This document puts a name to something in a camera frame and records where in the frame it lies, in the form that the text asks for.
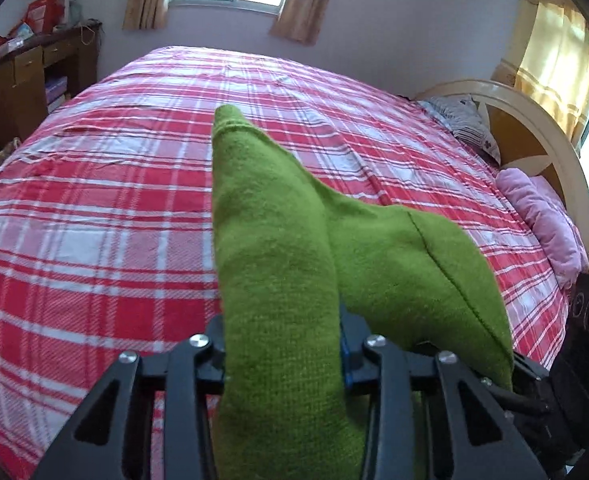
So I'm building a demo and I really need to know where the brown wooden desk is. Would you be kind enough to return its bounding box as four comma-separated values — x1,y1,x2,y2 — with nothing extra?
0,22,103,149

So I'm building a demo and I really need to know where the green orange striped sweater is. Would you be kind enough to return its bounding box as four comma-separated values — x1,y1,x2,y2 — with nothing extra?
210,104,516,480

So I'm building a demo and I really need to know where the stack of books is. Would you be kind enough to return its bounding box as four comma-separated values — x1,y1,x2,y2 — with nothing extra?
45,75,70,111

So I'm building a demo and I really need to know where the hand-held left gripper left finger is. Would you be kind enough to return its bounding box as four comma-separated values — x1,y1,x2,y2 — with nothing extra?
32,312,230,480

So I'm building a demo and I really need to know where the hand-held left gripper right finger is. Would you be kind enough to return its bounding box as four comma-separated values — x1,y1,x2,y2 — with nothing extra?
338,304,550,480

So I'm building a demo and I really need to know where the cream wooden headboard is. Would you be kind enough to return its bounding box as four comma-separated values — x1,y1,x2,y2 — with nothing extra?
413,78,589,262

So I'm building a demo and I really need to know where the bed with red plaid sheet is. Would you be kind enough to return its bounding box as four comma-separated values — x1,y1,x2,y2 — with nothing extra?
0,45,575,467

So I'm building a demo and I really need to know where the red bag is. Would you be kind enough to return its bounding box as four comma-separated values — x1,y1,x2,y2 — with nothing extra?
24,0,68,35

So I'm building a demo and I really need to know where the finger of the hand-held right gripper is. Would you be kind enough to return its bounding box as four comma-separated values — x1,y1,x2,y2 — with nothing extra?
512,353,551,387

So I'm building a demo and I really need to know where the yellow curtain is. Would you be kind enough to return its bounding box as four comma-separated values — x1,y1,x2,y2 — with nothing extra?
513,0,589,147

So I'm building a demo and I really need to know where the pink pillow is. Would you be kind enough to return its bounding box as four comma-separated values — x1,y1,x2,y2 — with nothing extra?
495,167,589,289

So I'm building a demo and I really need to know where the striped pillow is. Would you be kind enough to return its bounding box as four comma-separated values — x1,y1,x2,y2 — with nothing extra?
418,94,501,165

